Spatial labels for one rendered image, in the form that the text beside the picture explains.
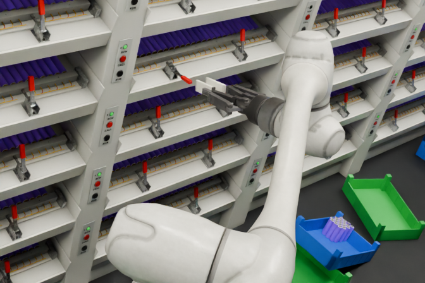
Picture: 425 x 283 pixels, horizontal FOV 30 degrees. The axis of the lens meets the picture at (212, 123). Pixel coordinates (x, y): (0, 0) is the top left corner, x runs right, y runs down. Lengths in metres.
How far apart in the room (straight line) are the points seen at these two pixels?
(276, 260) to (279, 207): 0.18
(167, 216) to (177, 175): 1.11
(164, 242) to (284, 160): 0.36
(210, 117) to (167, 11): 0.49
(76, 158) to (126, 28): 0.40
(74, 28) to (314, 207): 1.55
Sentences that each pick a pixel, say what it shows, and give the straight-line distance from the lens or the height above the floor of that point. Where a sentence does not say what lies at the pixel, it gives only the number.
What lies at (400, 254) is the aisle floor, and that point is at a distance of 3.09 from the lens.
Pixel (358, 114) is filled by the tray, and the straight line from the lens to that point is 3.09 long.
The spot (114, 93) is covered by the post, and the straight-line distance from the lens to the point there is 2.01.
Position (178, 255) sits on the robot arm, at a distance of 1.33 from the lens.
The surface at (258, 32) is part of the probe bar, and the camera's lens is 2.42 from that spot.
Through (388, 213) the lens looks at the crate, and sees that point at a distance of 3.25.
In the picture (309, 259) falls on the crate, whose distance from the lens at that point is 2.88.
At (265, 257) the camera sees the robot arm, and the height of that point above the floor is 0.97.
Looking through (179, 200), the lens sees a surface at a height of 0.17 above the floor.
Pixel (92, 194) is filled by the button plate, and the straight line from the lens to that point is 2.20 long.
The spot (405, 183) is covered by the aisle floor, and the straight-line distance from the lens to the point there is 3.47.
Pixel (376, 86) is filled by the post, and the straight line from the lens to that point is 3.14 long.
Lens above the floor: 1.85
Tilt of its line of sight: 33 degrees down
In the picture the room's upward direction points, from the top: 16 degrees clockwise
